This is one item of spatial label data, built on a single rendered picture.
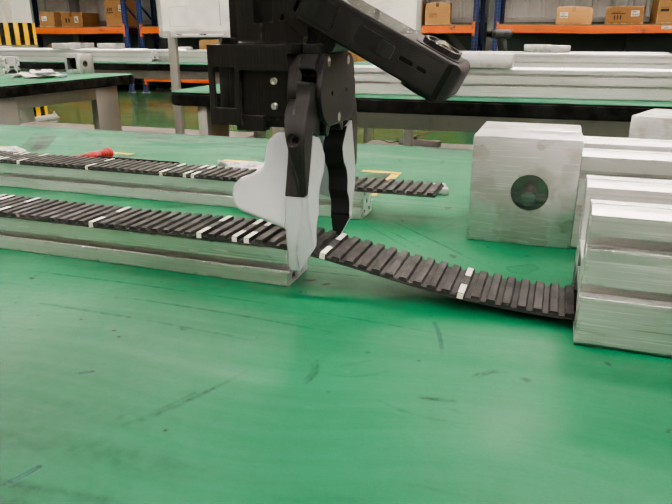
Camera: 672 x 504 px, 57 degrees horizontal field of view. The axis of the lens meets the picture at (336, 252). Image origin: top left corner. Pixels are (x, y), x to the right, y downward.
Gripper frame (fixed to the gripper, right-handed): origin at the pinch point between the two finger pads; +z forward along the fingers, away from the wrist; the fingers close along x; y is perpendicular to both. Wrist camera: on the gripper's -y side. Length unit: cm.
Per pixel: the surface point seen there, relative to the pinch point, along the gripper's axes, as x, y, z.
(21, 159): -17.1, 45.7, -0.1
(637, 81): -160, -36, -2
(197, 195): -16.9, 21.4, 2.3
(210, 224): -0.6, 10.3, 0.0
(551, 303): 1.1, -16.1, 2.4
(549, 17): -1049, 10, -41
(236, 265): 2.0, 6.7, 2.1
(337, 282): -0.1, -0.7, 3.4
